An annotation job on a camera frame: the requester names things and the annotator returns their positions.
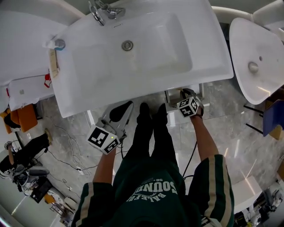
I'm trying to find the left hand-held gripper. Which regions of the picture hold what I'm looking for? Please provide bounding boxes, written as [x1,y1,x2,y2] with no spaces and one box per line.
[86,101,135,155]

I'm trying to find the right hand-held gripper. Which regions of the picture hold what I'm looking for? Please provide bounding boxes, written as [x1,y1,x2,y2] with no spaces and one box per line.
[176,88,205,119]

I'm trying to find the person's right forearm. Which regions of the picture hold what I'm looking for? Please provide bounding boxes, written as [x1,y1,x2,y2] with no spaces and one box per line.
[190,114,220,166]

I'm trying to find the person's left forearm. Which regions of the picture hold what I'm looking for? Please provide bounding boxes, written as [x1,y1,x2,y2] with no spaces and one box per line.
[92,145,118,184]

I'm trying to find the person's legs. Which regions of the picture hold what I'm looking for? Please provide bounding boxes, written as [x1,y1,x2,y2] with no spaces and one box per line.
[122,102,179,178]

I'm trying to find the white vanity washbasin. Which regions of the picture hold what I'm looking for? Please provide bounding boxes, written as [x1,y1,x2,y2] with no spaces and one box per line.
[52,0,234,118]

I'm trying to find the metal sink drain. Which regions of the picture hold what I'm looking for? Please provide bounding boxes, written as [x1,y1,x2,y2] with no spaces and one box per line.
[121,40,134,52]

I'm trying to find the blue chair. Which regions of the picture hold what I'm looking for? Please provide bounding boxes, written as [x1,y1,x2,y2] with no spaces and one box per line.
[244,99,284,137]

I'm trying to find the green striped sweatshirt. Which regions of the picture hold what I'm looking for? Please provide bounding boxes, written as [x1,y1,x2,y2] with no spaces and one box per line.
[70,153,236,227]

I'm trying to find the orange stool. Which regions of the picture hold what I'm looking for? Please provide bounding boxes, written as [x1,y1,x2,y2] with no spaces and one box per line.
[0,103,39,135]

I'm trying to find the white bottle blue end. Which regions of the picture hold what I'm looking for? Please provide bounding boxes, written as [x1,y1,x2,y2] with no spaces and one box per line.
[42,38,66,51]

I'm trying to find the spare grey gripper device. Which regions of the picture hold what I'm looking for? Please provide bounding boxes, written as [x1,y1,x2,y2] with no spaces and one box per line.
[12,164,51,193]

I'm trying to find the white bench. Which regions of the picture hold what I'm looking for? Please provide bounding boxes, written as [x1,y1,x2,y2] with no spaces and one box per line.
[230,176,264,215]

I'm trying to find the chrome faucet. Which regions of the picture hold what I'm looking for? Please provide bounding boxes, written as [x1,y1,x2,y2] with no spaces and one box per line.
[88,0,126,27]

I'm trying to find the black equipment case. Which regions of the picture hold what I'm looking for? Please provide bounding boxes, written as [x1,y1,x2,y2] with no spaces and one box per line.
[29,179,53,204]

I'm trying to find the white ceramic fixture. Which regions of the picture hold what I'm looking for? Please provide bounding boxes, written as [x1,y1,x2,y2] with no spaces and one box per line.
[252,0,284,43]

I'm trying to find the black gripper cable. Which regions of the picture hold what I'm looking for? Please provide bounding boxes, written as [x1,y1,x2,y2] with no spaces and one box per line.
[181,139,198,180]

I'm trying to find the white floor cable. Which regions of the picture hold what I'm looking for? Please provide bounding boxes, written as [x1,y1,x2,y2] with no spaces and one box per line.
[50,124,92,177]

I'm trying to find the white pedestal basin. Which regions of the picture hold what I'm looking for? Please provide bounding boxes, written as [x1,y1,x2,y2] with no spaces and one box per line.
[229,17,284,105]

